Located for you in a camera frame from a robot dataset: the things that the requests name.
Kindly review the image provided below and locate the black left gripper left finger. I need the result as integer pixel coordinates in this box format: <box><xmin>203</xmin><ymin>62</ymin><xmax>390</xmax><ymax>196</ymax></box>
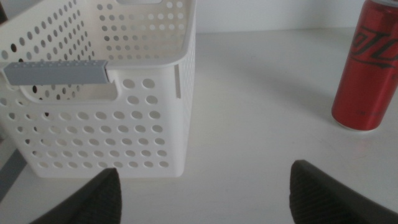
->
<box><xmin>29</xmin><ymin>167</ymin><xmax>123</xmax><ymax>224</ymax></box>

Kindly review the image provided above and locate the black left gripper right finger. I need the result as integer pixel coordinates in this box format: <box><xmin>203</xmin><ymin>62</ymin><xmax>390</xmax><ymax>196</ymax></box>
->
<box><xmin>289</xmin><ymin>159</ymin><xmax>398</xmax><ymax>224</ymax></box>

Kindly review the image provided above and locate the red cola can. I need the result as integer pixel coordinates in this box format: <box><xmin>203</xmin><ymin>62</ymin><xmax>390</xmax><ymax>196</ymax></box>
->
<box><xmin>331</xmin><ymin>0</ymin><xmax>398</xmax><ymax>132</ymax></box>

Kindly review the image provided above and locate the white perforated plastic basket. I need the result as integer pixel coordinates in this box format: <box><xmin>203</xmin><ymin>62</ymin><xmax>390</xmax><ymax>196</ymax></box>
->
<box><xmin>0</xmin><ymin>0</ymin><xmax>197</xmax><ymax>179</ymax></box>

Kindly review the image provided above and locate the grey basket handle clip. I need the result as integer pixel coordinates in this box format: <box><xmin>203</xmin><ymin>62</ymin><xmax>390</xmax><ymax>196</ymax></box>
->
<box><xmin>2</xmin><ymin>60</ymin><xmax>109</xmax><ymax>86</ymax></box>

